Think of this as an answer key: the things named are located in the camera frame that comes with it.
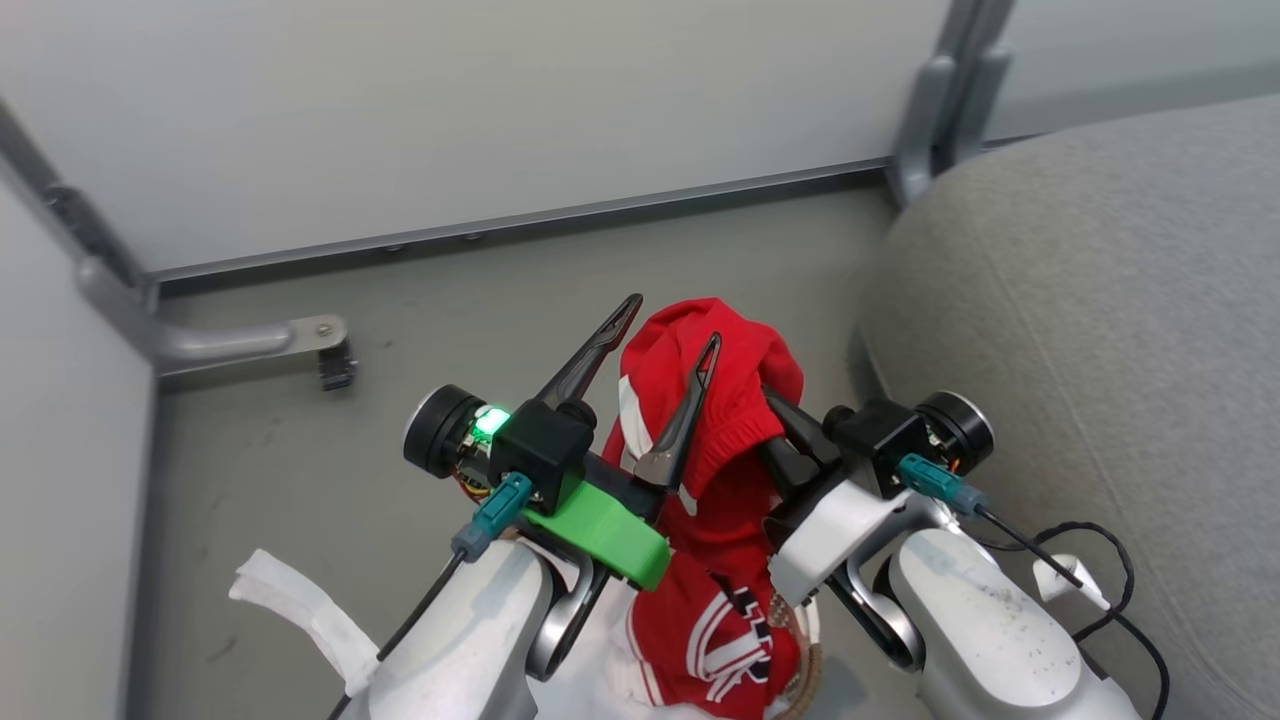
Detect white basket liner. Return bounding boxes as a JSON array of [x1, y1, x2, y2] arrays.
[[228, 545, 701, 720]]

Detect grey partition post with foot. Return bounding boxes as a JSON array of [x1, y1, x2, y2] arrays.
[[0, 100, 351, 383]]

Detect small black caster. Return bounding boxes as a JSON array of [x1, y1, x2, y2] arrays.
[[317, 340, 359, 392]]

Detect grey double partition post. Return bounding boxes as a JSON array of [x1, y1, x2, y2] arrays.
[[888, 0, 1017, 208]]

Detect red white sports jersey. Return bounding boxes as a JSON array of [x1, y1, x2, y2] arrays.
[[603, 297, 813, 720]]

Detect black cable with teal plug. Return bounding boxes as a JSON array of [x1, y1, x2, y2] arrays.
[[896, 452, 1172, 720], [325, 472, 535, 720]]

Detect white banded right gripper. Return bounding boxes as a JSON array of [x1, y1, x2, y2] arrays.
[[756, 388, 996, 607]]

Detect white cable tag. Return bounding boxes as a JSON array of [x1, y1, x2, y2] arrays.
[[1032, 553, 1114, 612]]

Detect grey fabric sofa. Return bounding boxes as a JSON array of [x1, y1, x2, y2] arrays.
[[858, 95, 1280, 720]]

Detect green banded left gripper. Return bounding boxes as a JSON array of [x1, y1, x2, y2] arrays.
[[404, 294, 722, 592]]

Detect grey metal partition bottom rail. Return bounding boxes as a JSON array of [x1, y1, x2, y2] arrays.
[[148, 155, 893, 298]]

